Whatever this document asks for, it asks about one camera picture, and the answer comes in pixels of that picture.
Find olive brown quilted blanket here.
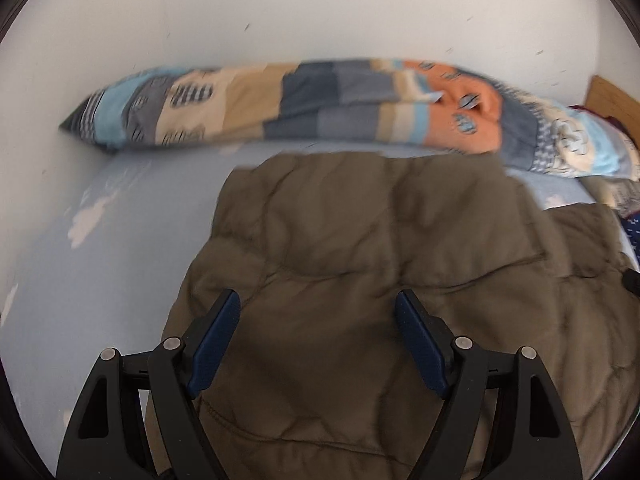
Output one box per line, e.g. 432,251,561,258
161,152,640,480

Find dark red cloth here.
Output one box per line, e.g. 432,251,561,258
569,104,637,137

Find wooden headboard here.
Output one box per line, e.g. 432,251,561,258
585,75,640,133

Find grey patterned cloth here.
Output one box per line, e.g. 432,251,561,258
582,177,640,218

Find long patchwork pillow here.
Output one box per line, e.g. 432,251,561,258
59,59,640,182

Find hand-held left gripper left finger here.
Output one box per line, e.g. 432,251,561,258
56,288,242,480

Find navy dotted cloth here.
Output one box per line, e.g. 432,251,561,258
620,207,640,261

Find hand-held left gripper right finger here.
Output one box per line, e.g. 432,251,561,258
395,290,583,480

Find light blue cloud bed sheet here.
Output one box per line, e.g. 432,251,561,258
0,142,640,480

